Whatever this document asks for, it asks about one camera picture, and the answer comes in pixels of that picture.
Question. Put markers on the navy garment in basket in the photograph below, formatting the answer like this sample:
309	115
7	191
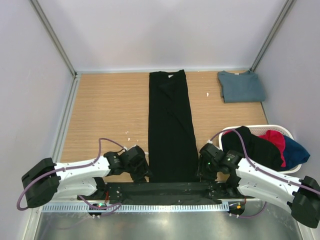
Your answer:
294	154

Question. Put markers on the white slotted cable duct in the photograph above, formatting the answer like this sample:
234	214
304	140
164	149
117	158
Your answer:
84	208

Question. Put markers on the aluminium front rail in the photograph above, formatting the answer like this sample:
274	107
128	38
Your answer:
146	193

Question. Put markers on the red garment in basket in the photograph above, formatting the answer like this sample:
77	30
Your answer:
277	139

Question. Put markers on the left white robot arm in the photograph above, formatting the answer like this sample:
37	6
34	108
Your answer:
65	180

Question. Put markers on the black garment in basket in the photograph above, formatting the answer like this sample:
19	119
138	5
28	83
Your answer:
258	149

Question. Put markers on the aluminium corner post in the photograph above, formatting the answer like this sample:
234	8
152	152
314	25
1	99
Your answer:
52	35
280	19

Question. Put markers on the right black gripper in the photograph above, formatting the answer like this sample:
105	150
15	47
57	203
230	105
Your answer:
201	170

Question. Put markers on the left aluminium corner post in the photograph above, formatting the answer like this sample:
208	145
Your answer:
52	35

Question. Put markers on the folded teal t-shirt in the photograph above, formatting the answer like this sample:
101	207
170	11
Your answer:
244	87

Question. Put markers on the white laundry basket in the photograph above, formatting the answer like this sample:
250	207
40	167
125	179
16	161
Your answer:
261	129

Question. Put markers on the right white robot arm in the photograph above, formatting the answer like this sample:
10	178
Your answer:
299	197

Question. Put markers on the right aluminium corner post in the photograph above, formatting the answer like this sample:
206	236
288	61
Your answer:
280	19

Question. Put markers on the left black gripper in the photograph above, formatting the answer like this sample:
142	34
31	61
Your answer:
144	171

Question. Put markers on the black t-shirt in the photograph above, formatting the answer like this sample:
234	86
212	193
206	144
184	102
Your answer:
173	155

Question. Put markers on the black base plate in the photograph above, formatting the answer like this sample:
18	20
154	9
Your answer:
165	194

